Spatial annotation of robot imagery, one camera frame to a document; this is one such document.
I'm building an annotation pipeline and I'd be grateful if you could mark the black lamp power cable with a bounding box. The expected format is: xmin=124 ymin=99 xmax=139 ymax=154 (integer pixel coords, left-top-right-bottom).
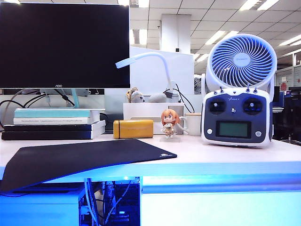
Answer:
xmin=171 ymin=83 xmax=195 ymax=113

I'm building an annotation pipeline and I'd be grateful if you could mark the white cover book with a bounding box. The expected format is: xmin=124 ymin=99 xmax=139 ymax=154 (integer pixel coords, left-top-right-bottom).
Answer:
xmin=13 ymin=117 xmax=101 ymax=125

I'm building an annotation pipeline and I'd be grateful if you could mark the grey monitor cable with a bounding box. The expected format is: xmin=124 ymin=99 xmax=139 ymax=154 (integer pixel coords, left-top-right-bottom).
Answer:
xmin=0 ymin=89 xmax=42 ymax=129

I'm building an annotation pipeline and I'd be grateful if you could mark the white under-desk cabinet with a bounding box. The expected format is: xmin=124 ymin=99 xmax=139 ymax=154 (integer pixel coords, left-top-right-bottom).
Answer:
xmin=0 ymin=182 xmax=87 ymax=226

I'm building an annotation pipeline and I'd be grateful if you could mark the white round desk fan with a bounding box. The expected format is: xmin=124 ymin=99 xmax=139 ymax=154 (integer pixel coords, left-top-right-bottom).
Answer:
xmin=204 ymin=33 xmax=278 ymax=104

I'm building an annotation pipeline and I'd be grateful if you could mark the black mouse pad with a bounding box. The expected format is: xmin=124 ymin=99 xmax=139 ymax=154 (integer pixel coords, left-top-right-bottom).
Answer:
xmin=0 ymin=138 xmax=177 ymax=193

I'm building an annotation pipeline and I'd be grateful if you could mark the small white background fan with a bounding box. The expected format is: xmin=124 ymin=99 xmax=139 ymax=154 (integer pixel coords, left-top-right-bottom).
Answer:
xmin=194 ymin=73 xmax=207 ymax=95

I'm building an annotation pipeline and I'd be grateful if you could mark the teal cover book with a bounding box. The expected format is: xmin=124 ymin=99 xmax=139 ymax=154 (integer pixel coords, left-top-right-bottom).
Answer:
xmin=14 ymin=109 xmax=101 ymax=118

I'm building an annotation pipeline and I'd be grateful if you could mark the white navy RC transmitter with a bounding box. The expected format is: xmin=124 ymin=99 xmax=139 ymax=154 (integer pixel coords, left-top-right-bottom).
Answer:
xmin=201 ymin=86 xmax=274 ymax=148

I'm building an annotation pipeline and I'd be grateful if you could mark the yellow rectangular case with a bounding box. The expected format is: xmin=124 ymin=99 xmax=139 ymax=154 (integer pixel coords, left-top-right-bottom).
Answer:
xmin=113 ymin=119 xmax=154 ymax=139

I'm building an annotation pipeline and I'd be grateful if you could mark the black office chair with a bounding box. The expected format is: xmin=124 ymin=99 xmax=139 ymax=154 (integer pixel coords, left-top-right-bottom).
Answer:
xmin=272 ymin=86 xmax=301 ymax=143

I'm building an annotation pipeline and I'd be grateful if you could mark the beige plush toy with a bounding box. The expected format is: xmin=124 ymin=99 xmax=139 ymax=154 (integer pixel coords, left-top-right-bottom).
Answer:
xmin=126 ymin=86 xmax=145 ymax=104

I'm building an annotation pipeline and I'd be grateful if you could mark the white gooseneck desk lamp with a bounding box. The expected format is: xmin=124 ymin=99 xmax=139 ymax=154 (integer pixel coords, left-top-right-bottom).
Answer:
xmin=115 ymin=52 xmax=179 ymax=102

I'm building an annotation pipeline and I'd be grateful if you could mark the black AOC computer monitor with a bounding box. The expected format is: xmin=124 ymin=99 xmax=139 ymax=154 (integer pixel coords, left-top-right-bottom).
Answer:
xmin=0 ymin=2 xmax=131 ymax=89

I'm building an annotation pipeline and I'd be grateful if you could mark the white cable bundle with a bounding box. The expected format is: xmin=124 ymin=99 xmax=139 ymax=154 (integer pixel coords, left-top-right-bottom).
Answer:
xmin=84 ymin=178 xmax=99 ymax=226

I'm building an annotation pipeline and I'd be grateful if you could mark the white desk drawer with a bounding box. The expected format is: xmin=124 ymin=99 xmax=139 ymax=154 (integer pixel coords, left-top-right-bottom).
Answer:
xmin=141 ymin=175 xmax=301 ymax=226

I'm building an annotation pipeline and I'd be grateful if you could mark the black computer tower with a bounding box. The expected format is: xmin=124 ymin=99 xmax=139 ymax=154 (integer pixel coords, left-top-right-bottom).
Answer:
xmin=79 ymin=176 xmax=142 ymax=226

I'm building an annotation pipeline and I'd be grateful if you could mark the white partition panel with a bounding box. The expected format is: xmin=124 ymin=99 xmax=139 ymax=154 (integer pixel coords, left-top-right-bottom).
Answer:
xmin=130 ymin=46 xmax=195 ymax=95

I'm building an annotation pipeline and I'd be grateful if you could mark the grey soft plush item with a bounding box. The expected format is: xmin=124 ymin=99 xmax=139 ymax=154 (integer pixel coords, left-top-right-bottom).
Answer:
xmin=147 ymin=93 xmax=168 ymax=103

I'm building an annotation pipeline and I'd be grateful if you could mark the orange-haired anime figurine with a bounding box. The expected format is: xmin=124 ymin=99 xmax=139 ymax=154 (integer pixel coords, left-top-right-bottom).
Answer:
xmin=159 ymin=109 xmax=182 ymax=142

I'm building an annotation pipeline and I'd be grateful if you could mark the white desktop organizer box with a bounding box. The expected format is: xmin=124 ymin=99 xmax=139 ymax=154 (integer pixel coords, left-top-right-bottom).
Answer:
xmin=123 ymin=102 xmax=185 ymax=135

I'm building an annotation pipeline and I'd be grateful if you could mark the black monitor cable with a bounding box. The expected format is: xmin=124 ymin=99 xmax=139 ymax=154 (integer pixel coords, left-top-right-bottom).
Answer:
xmin=23 ymin=89 xmax=76 ymax=108

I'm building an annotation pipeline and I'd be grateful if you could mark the silver teal monitor stand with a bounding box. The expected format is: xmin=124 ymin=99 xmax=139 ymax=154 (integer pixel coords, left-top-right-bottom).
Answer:
xmin=14 ymin=88 xmax=106 ymax=111

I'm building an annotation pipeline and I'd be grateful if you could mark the white mug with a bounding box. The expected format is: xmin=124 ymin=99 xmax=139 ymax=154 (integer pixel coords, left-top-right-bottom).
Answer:
xmin=180 ymin=113 xmax=202 ymax=137

